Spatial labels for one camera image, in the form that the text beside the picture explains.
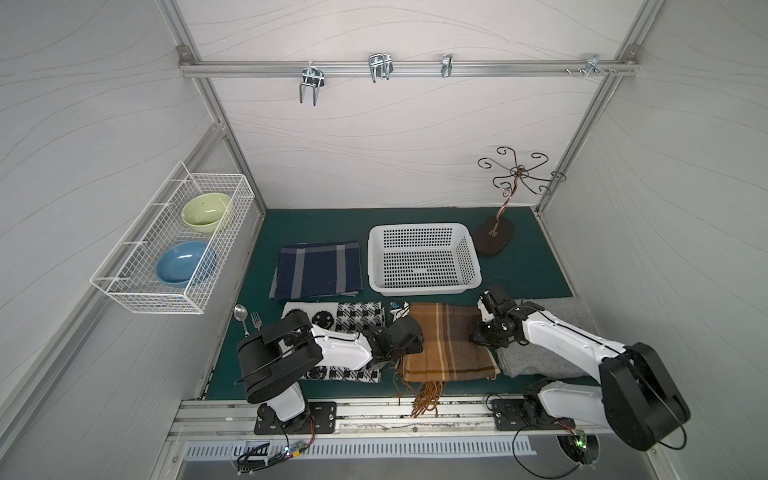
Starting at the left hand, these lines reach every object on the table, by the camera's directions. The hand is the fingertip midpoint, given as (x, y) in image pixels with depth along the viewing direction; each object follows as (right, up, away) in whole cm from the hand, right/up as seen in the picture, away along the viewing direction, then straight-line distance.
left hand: (425, 341), depth 85 cm
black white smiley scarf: (-21, +7, +2) cm, 23 cm away
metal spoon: (-56, +7, +6) cm, 57 cm away
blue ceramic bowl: (-57, +25, -20) cm, 66 cm away
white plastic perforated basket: (+1, +22, +19) cm, 30 cm away
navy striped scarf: (-36, +19, +16) cm, 44 cm away
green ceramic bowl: (-57, +36, -12) cm, 68 cm away
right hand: (+15, +1, +3) cm, 15 cm away
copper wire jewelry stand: (+28, +30, +26) cm, 49 cm away
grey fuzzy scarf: (+27, -3, -6) cm, 28 cm away
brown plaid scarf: (+6, -2, -3) cm, 7 cm away
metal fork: (-52, +5, +5) cm, 52 cm away
